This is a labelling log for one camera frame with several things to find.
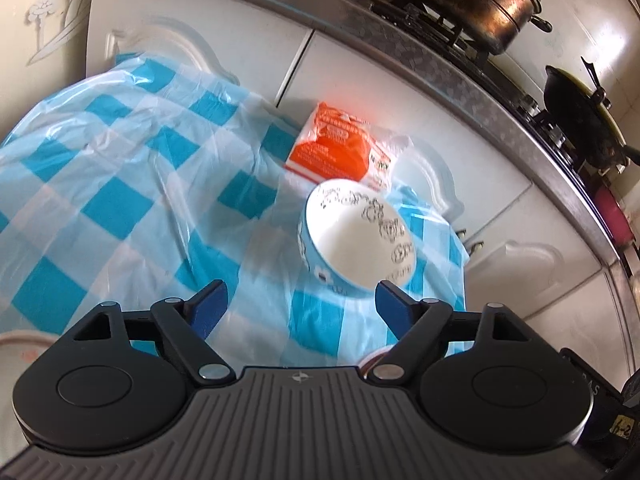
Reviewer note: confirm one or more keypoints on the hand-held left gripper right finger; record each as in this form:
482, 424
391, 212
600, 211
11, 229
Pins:
392, 302

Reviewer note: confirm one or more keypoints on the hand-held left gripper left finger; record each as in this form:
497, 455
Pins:
207, 305

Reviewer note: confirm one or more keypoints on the blue and white printed bowl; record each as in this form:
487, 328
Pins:
350, 240

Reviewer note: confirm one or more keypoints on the white dish with red rim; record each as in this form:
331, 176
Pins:
372, 357

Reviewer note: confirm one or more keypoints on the white cabinet door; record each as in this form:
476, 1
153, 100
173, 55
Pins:
400, 95
540, 260
595, 320
200, 25

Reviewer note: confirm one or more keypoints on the blue checked plastic tablecloth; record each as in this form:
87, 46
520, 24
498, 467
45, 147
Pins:
130, 185

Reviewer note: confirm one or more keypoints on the orange and white packet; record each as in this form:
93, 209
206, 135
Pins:
330, 150

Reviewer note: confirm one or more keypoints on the pink plastic basin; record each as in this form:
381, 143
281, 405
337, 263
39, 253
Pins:
612, 212

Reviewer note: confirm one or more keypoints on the steel edged countertop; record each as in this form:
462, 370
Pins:
450, 65

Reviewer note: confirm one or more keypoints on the black wok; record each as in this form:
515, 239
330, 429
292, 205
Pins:
580, 115

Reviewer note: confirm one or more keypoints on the gas stove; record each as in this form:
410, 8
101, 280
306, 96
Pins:
450, 35

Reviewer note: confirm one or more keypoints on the dark metal cooking pot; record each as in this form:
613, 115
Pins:
475, 0

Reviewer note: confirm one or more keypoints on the white floral refrigerator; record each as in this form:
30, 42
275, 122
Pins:
30, 35

